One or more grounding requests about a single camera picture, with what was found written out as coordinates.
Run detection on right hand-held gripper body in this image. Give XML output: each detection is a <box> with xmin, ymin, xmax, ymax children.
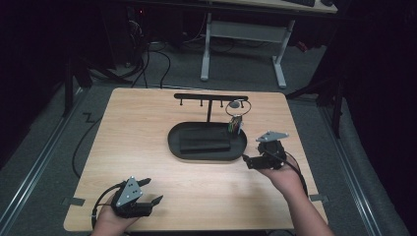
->
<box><xmin>255</xmin><ymin>131</ymin><xmax>290</xmax><ymax>171</ymax></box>

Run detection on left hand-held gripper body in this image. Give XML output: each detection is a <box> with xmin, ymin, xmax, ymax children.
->
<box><xmin>110</xmin><ymin>176</ymin><xmax>153</xmax><ymax>219</ymax></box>

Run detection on key ring with coloured tags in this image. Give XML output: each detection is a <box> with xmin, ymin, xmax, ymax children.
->
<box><xmin>224</xmin><ymin>98</ymin><xmax>253</xmax><ymax>137</ymax></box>

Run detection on black key stand with tray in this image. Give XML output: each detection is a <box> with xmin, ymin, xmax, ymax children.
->
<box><xmin>167</xmin><ymin>92</ymin><xmax>249</xmax><ymax>162</ymax></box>

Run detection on black wallet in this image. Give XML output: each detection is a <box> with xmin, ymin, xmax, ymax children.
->
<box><xmin>178</xmin><ymin>127</ymin><xmax>232</xmax><ymax>155</ymax></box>

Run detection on person's right hand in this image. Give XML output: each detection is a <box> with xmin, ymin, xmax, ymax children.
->
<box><xmin>259</xmin><ymin>161</ymin><xmax>307</xmax><ymax>198</ymax></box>

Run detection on person's left hand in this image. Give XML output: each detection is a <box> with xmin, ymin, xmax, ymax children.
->
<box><xmin>92</xmin><ymin>196</ymin><xmax>142</xmax><ymax>231</ymax></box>

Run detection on black metal stand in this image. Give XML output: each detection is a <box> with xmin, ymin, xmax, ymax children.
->
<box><xmin>284</xmin><ymin>73</ymin><xmax>346</xmax><ymax>140</ymax></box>
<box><xmin>61</xmin><ymin>53</ymin><xmax>94</xmax><ymax>119</ymax></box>

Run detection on black computer tower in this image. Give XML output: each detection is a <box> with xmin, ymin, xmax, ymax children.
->
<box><xmin>125</xmin><ymin>5</ymin><xmax>149</xmax><ymax>67</ymax></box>

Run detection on black keyboard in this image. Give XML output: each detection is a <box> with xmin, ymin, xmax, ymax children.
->
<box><xmin>283</xmin><ymin>0</ymin><xmax>317</xmax><ymax>8</ymax></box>

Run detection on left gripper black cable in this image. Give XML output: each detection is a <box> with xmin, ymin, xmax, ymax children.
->
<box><xmin>90</xmin><ymin>181</ymin><xmax>127</xmax><ymax>230</ymax></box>

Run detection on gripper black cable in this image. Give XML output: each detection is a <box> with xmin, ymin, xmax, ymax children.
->
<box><xmin>264</xmin><ymin>149</ymin><xmax>310</xmax><ymax>198</ymax></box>
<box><xmin>90</xmin><ymin>181</ymin><xmax>127</xmax><ymax>230</ymax></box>

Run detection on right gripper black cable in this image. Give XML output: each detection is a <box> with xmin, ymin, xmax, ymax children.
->
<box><xmin>264</xmin><ymin>149</ymin><xmax>310</xmax><ymax>198</ymax></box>

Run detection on black floor cable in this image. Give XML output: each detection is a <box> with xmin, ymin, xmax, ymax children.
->
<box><xmin>71</xmin><ymin>116</ymin><xmax>103</xmax><ymax>180</ymax></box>

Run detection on metal floor rail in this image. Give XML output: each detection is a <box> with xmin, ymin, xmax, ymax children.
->
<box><xmin>0</xmin><ymin>88</ymin><xmax>87</xmax><ymax>230</ymax></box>
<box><xmin>319</xmin><ymin>105</ymin><xmax>384</xmax><ymax>236</ymax></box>

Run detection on bundle of black cables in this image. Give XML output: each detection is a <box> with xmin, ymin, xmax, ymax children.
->
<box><xmin>126</xmin><ymin>40</ymin><xmax>172</xmax><ymax>89</ymax></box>

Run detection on white frame desk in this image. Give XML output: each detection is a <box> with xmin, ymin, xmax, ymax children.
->
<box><xmin>200</xmin><ymin>0</ymin><xmax>338</xmax><ymax>89</ymax></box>

